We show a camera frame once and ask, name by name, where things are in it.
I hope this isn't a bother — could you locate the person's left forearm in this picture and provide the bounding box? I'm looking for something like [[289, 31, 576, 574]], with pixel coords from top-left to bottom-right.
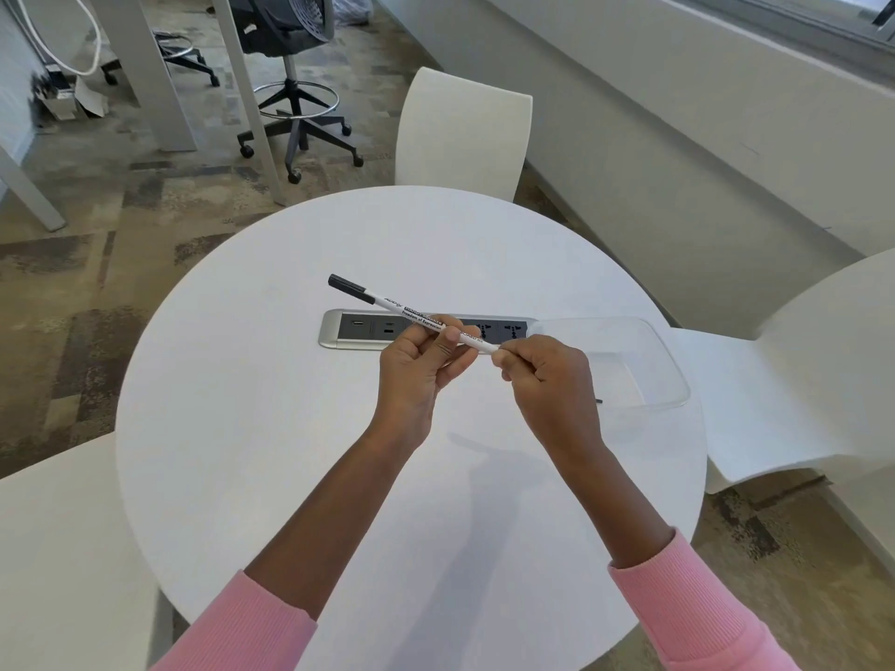
[[150, 425, 414, 671]]

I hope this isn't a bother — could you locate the silver power socket panel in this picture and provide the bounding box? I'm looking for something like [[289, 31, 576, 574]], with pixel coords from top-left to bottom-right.
[[318, 308, 540, 350]]

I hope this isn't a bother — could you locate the wide white desk leg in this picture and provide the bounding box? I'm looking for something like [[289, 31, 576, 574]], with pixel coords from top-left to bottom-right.
[[87, 0, 200, 153]]

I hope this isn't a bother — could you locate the person's right hand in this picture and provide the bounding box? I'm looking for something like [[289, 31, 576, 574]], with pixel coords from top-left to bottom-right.
[[493, 335, 606, 476]]

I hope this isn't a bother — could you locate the thin white desk leg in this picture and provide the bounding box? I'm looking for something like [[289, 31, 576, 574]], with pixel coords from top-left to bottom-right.
[[208, 0, 289, 207]]

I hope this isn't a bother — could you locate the clear plastic container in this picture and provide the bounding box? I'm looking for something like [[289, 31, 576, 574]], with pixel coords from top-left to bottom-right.
[[530, 316, 692, 412]]

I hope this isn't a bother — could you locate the white chair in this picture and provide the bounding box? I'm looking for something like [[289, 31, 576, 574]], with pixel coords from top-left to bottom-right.
[[393, 66, 534, 203], [670, 247, 895, 496], [0, 432, 174, 671]]

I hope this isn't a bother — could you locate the black stool with foot ring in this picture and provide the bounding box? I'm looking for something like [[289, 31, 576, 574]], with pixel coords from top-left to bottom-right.
[[227, 0, 365, 186]]

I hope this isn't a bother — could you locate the grey desk leg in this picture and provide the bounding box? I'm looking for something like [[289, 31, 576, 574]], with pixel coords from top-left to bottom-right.
[[0, 143, 68, 233]]

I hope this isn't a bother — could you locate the white cable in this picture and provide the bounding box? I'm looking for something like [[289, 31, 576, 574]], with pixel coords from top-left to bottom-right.
[[13, 0, 104, 77]]

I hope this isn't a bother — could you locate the black office chair base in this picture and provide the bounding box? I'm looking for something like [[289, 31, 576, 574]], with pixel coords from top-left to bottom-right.
[[101, 31, 222, 89]]

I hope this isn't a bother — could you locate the person's right forearm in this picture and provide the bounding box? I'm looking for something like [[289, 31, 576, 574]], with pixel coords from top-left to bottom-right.
[[558, 439, 802, 671]]

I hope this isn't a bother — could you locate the cardboard box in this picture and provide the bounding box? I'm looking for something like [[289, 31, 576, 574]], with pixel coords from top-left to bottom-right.
[[31, 69, 110, 121]]

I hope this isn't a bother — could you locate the person's left hand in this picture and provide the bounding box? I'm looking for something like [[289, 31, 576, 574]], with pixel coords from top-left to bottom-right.
[[370, 319, 484, 455]]

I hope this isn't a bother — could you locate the white pen with black cap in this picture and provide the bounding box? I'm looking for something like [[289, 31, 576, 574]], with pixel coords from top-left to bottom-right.
[[326, 273, 503, 356]]

